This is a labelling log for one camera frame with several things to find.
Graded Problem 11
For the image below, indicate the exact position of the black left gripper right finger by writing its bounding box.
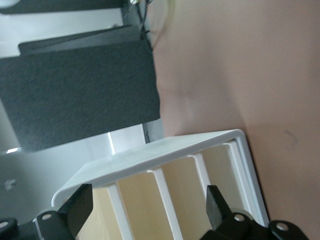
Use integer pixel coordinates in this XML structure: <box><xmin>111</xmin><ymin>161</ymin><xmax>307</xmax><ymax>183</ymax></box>
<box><xmin>201</xmin><ymin>184</ymin><xmax>307</xmax><ymax>240</ymax></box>

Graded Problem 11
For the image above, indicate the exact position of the cream drawer with white lip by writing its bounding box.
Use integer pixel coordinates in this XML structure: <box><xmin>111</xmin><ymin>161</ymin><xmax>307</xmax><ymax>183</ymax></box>
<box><xmin>201</xmin><ymin>142</ymin><xmax>251</xmax><ymax>226</ymax></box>

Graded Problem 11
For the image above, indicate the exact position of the white drawer cabinet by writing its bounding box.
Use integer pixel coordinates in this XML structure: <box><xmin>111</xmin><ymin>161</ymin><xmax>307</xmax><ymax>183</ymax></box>
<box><xmin>51</xmin><ymin>128</ymin><xmax>271</xmax><ymax>240</ymax></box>

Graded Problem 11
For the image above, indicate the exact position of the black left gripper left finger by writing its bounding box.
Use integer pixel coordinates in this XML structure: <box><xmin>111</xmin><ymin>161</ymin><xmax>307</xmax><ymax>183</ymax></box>
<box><xmin>0</xmin><ymin>183</ymin><xmax>95</xmax><ymax>240</ymax></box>

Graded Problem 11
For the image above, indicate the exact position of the dark grey felt panel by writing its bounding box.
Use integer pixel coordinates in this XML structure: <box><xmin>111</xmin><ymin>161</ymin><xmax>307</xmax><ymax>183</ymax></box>
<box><xmin>0</xmin><ymin>37</ymin><xmax>161</xmax><ymax>153</ymax></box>
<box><xmin>18</xmin><ymin>23</ymin><xmax>146</xmax><ymax>56</ymax></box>

